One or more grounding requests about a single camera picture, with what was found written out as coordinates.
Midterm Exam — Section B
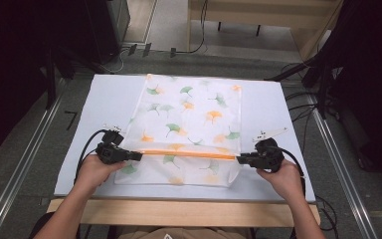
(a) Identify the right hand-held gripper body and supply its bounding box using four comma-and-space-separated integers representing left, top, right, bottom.
252, 126, 288, 174

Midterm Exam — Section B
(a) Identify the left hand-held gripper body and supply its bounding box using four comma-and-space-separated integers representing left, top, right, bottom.
95, 123, 137, 165

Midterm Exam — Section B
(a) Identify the white ginkgo leaf print bag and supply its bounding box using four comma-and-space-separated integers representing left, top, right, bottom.
113, 73, 243, 188

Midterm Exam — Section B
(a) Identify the person's left hand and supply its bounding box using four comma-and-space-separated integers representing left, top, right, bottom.
76, 153, 127, 197

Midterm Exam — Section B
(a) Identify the person's right hand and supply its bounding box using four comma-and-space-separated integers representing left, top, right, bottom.
256, 158, 304, 202

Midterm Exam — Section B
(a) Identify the white table mat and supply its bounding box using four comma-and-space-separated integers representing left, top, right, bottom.
53, 73, 316, 203

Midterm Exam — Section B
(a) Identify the light wooden table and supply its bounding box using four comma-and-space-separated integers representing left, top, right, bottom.
46, 197, 322, 229

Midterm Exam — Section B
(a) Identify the person's beige clothing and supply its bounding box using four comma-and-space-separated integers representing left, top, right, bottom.
118, 225, 257, 239

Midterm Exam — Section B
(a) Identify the black curtain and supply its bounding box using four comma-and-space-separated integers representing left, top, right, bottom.
0, 0, 120, 162
311, 0, 382, 185

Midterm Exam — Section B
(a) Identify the black cabinet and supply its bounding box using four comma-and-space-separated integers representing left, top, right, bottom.
89, 0, 131, 66

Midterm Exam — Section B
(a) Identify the light wooden bench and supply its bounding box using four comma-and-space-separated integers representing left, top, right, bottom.
187, 0, 344, 63

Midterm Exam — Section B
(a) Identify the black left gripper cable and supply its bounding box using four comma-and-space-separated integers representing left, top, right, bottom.
74, 128, 111, 185

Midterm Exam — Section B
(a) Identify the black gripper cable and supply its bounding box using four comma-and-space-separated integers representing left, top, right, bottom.
277, 145, 308, 200
74, 128, 111, 185

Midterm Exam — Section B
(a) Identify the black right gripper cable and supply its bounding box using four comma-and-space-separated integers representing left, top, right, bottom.
277, 145, 308, 200

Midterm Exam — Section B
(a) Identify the black floor cable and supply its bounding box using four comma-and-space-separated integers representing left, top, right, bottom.
287, 103, 319, 123
284, 90, 318, 104
313, 194, 340, 233

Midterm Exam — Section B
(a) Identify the aluminium floor rail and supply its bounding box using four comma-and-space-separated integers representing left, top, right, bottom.
306, 94, 379, 239
0, 79, 69, 239

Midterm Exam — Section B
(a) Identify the black hanging cable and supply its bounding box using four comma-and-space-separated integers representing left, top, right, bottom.
175, 0, 211, 55

